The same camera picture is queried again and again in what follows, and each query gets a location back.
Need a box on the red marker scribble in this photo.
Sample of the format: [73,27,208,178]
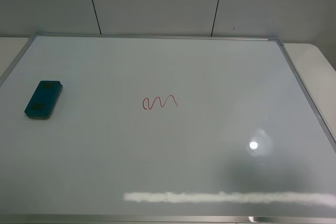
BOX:
[142,94,179,111]

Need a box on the white whiteboard with aluminium frame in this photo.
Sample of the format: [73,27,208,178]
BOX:
[1,34,335,223]

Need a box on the teal whiteboard eraser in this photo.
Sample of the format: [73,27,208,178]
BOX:
[24,80,63,120]

